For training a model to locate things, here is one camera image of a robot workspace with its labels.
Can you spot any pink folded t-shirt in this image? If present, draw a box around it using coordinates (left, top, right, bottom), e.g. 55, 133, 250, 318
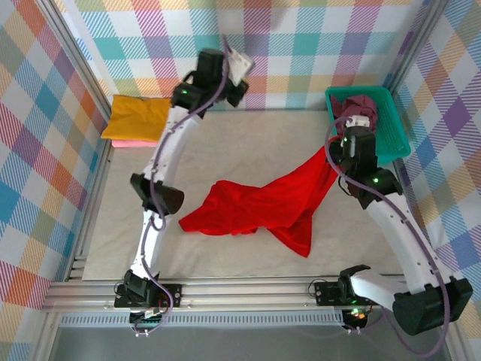
111, 138, 159, 149

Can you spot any maroon t-shirt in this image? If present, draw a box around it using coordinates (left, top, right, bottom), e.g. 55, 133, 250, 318
332, 94, 379, 131

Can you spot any aluminium side rail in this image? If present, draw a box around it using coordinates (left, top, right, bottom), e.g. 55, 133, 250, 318
65, 138, 113, 282

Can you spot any aluminium front frame rail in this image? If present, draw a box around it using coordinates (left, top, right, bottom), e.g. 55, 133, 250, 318
41, 276, 459, 313

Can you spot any red t-shirt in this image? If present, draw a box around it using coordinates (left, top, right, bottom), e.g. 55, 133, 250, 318
178, 144, 341, 259

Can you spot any teal plastic basket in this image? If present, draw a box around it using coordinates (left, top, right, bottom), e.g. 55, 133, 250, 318
325, 86, 412, 166

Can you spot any yellow folded t-shirt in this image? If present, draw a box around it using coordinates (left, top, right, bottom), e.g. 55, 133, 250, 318
101, 94, 171, 143

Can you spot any grey slotted cable duct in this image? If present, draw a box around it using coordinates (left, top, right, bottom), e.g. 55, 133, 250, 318
59, 314, 346, 327

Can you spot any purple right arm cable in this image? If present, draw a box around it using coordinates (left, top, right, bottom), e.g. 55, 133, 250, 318
323, 116, 452, 358

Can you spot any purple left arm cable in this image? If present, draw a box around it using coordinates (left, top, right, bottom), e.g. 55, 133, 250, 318
131, 34, 232, 338

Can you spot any small circuit board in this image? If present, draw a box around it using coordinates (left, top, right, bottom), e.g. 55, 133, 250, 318
129, 306, 168, 338
343, 306, 371, 332

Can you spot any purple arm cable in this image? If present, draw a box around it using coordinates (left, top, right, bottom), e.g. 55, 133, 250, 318
131, 34, 232, 338
323, 116, 452, 358

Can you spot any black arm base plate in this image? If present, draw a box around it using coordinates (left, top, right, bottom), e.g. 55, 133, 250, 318
113, 284, 183, 309
314, 280, 364, 306

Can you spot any aluminium frame post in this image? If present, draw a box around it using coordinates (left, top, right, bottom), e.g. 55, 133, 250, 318
35, 0, 116, 114
383, 0, 451, 95

